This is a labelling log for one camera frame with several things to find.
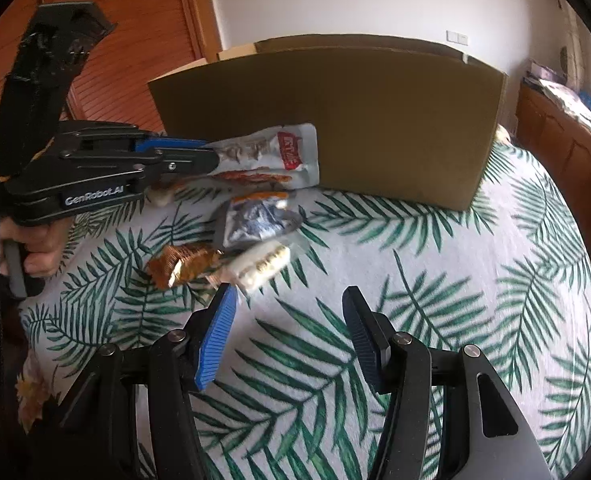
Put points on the patterned curtain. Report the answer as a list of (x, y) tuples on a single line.
[(571, 45)]

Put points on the wooden slatted wardrobe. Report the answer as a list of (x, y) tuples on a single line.
[(140, 35)]

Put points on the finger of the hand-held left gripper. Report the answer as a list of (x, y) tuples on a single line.
[(190, 162), (170, 144)]

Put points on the person's left hand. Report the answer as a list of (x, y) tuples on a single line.
[(40, 250)]

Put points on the silver white crumpled snack packet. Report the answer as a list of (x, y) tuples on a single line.
[(258, 222)]

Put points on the purple box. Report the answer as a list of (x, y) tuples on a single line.
[(545, 71)]

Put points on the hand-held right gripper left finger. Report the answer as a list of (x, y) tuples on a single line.
[(218, 340)]

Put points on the leaf print bedsheet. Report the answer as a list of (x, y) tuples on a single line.
[(425, 310)]

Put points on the brown cardboard box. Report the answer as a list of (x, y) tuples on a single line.
[(355, 120)]

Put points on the folded printed cloth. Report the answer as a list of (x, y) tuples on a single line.
[(568, 100)]

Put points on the clear packet beige snack pieces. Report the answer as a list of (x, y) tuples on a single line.
[(260, 265)]

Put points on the floral bed quilt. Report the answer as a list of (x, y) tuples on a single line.
[(35, 390)]

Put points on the grey snack packet red label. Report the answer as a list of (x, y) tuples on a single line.
[(270, 152)]

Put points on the wooden side cabinet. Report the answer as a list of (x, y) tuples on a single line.
[(570, 160)]

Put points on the brown gold snack packet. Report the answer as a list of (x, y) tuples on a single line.
[(185, 262)]

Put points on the white wall switch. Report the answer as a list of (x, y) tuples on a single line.
[(457, 37)]

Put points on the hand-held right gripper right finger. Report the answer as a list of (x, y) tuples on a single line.
[(363, 340)]

